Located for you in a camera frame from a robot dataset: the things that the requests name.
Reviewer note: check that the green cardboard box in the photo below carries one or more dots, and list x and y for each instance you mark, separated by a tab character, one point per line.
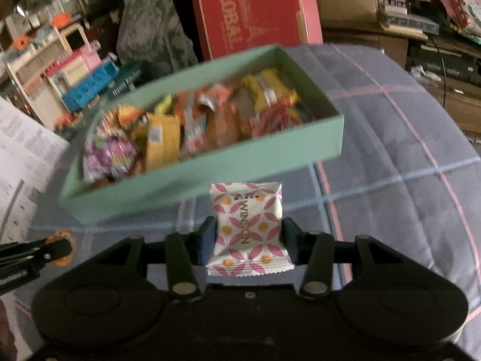
225	169

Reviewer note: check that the pink white toy kitchen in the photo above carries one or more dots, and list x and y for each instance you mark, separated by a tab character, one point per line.
49	71

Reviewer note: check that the yellow snack packet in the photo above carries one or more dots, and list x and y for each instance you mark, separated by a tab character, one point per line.
263	90

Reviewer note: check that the white instruction sheet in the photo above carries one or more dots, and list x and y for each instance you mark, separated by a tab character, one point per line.
22	158

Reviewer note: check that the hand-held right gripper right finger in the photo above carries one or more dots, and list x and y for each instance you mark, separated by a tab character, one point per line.
289	240

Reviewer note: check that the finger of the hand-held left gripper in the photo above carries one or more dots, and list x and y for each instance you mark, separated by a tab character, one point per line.
52	250

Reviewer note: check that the orange yellow colourful packet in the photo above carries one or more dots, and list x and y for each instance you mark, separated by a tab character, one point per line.
129	116

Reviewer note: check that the orange grey striped packet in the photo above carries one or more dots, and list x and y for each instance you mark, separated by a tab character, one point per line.
191	120

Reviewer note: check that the colourful picture book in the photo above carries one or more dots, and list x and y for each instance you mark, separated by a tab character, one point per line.
462	3

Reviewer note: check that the orange jelly cup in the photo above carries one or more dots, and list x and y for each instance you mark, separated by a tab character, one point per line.
60	235

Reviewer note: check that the clear cake packet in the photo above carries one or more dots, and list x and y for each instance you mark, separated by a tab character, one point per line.
225	124

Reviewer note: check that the dark green toy box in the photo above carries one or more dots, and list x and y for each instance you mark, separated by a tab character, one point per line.
126	81

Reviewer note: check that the golden yellow bar packet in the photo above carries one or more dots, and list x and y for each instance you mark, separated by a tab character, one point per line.
161	139

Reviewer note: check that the white pink patterned packet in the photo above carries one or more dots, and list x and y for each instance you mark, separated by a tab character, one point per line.
244	229

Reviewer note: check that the red gift box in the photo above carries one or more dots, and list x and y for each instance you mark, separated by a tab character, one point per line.
255	11

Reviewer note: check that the purple grape snack packet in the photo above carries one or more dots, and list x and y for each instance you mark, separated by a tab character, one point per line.
112	154

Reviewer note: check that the red rainbow candy packet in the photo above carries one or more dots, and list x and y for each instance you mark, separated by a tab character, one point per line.
274	120

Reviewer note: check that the wooden low shelf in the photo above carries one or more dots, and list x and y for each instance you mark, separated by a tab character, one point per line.
432	82

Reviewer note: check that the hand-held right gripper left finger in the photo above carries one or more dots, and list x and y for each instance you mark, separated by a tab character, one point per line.
206	240

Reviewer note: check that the long orange snack packet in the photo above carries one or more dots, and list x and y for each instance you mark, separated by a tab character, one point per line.
218	94

